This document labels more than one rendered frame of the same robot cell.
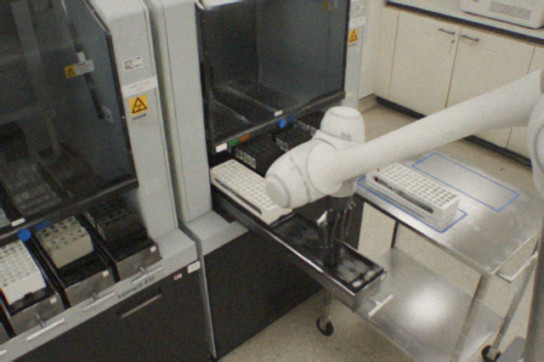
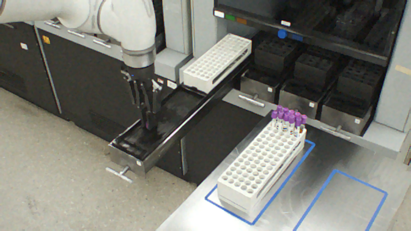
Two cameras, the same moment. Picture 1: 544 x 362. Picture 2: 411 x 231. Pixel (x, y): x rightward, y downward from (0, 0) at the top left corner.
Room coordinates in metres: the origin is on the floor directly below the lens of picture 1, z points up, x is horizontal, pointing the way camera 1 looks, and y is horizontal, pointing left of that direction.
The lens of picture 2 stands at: (0.86, -1.23, 1.73)
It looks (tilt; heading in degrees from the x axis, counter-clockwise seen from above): 40 degrees down; 75
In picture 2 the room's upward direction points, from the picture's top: 2 degrees counter-clockwise
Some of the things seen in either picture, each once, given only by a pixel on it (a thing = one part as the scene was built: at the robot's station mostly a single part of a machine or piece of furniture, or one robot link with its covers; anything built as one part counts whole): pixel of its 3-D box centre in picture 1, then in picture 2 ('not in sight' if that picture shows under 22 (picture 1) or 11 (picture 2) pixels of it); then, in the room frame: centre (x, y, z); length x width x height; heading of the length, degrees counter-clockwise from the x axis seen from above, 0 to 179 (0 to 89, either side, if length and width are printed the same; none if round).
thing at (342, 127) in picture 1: (338, 142); (129, 14); (0.94, -0.17, 1.18); 0.13 x 0.11 x 0.16; 138
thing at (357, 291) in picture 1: (287, 231); (189, 101); (1.11, -0.07, 0.78); 0.73 x 0.14 x 0.09; 40
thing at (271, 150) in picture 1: (266, 158); (270, 59); (1.42, -0.01, 0.85); 0.12 x 0.02 x 0.06; 131
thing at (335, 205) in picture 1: (336, 204); (142, 74); (0.95, -0.18, 1.00); 0.08 x 0.07 x 0.09; 130
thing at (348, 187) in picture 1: (338, 179); (139, 52); (0.95, -0.18, 1.07); 0.09 x 0.09 x 0.06
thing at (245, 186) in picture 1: (249, 190); (219, 63); (1.25, 0.05, 0.83); 0.30 x 0.10 x 0.06; 40
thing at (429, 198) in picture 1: (410, 189); (263, 161); (1.22, -0.46, 0.85); 0.30 x 0.10 x 0.06; 38
